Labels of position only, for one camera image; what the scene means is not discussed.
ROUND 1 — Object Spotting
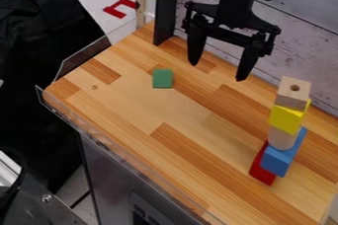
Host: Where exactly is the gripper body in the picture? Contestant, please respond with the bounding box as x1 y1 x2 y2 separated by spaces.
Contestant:
181 0 283 57

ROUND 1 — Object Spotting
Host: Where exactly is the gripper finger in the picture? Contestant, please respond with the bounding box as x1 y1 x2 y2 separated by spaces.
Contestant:
234 40 269 83
186 25 211 67

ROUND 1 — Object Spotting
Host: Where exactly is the green cube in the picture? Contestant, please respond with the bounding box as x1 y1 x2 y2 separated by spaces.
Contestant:
151 68 175 90

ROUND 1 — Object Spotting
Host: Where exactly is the wooden cube with hole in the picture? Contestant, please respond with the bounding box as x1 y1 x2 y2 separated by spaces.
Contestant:
274 76 313 113

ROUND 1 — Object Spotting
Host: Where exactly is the yellow block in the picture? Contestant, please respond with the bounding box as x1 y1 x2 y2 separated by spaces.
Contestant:
266 99 313 136

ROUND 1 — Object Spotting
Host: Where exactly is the wooden cylinder block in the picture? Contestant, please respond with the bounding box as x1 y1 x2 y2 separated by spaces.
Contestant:
266 125 301 151

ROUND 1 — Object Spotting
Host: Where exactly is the blue block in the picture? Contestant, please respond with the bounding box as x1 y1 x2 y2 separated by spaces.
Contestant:
260 126 309 179

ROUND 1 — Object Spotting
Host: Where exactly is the red block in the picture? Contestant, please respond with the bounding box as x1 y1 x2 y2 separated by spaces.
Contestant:
248 140 278 187

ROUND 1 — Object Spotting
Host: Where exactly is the black cloth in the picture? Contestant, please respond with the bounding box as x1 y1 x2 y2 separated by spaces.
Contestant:
0 0 109 194

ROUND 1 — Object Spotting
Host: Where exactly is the black post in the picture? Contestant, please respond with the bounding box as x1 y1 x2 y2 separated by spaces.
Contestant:
151 0 182 46

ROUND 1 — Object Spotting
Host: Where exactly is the red bracket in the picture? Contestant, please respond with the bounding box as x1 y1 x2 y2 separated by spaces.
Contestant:
101 0 140 20

